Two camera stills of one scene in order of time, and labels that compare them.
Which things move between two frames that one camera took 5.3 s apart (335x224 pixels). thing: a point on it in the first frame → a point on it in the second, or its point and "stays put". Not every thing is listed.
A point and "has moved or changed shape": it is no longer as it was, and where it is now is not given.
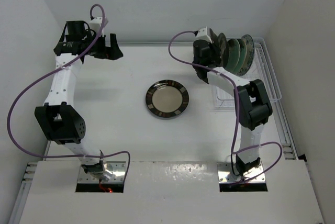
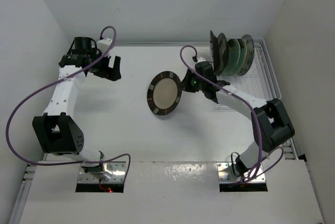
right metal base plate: [226, 176] stays put
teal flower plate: [243, 56] stays put
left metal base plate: [118, 175] stays put
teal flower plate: [233, 55] stays put
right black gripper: [214, 58] → [186, 84]
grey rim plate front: [223, 49] stays put
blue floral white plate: [249, 42] stays put
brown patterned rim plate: [167, 98] has moved or changed shape
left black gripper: [112, 53] → [105, 73]
